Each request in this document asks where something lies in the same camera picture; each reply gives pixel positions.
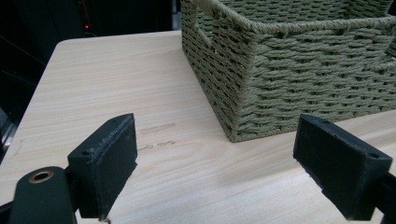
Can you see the green woven basket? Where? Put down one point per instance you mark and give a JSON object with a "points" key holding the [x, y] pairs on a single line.
{"points": [[289, 77]]}

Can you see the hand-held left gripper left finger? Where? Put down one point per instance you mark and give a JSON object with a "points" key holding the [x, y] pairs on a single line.
{"points": [[104, 165]]}

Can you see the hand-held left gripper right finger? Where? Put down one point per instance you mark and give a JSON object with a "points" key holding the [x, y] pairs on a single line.
{"points": [[337, 168]]}

